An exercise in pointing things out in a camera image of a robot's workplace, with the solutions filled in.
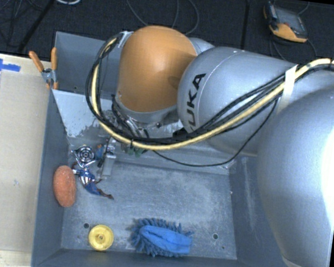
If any toy figure with round shield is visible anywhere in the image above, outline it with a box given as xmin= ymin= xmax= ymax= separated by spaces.
xmin=65 ymin=140 xmax=122 ymax=200

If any yellow round disc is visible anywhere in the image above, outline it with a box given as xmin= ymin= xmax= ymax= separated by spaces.
xmin=86 ymin=223 xmax=116 ymax=254

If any orange oval sponge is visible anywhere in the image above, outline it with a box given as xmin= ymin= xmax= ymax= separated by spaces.
xmin=49 ymin=163 xmax=81 ymax=210

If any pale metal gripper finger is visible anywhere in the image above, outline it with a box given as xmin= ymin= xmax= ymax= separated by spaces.
xmin=98 ymin=151 xmax=118 ymax=182

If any pale flat board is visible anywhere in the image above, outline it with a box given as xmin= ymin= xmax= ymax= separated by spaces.
xmin=0 ymin=70 xmax=57 ymax=257

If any grey metal bin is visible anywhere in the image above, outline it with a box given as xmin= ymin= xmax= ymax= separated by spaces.
xmin=22 ymin=31 xmax=325 ymax=267

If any blue fringed duster cloth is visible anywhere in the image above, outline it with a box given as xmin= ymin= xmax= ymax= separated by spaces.
xmin=127 ymin=214 xmax=196 ymax=263

